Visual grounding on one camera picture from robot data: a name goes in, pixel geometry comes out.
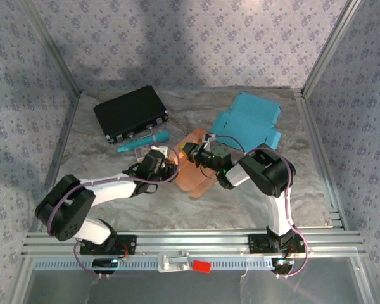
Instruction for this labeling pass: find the aluminium side rail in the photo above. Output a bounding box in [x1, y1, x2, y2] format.
[293, 90, 349, 231]
[30, 91, 82, 232]

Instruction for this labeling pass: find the red plastic block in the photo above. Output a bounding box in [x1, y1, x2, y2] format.
[192, 260, 212, 272]

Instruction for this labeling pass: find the black left controller board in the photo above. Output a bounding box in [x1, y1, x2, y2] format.
[92, 258, 118, 275]

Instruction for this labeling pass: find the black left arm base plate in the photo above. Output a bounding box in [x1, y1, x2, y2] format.
[79, 234, 137, 256]

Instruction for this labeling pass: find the black controller board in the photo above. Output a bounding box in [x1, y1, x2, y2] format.
[92, 258, 118, 275]
[271, 258, 295, 275]

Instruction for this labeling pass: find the aluminium frame post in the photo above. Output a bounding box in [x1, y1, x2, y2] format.
[300, 0, 362, 96]

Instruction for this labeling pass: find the black right controller board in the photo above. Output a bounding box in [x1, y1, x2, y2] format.
[271, 258, 295, 275]

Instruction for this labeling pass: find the grey slotted cable duct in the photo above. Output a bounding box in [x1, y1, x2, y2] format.
[33, 256, 294, 272]

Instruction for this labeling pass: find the grey metal panel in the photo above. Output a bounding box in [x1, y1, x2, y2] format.
[18, 256, 368, 304]

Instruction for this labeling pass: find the grey plastic clamp bracket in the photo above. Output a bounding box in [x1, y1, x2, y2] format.
[157, 250, 191, 273]

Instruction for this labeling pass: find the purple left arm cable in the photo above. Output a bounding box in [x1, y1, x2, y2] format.
[46, 144, 181, 278]

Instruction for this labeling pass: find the black hard case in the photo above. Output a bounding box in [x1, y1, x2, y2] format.
[93, 86, 169, 144]

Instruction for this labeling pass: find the blue paper box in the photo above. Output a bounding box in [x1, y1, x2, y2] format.
[211, 92, 282, 151]

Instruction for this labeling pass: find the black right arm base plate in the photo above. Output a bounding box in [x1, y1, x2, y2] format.
[248, 234, 306, 254]

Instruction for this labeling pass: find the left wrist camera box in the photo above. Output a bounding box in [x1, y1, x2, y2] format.
[150, 144, 170, 159]

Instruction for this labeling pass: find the aluminium mounting rail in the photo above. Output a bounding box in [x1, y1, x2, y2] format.
[22, 231, 367, 257]

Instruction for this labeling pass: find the teal pen tube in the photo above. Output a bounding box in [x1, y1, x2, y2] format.
[117, 131, 170, 154]

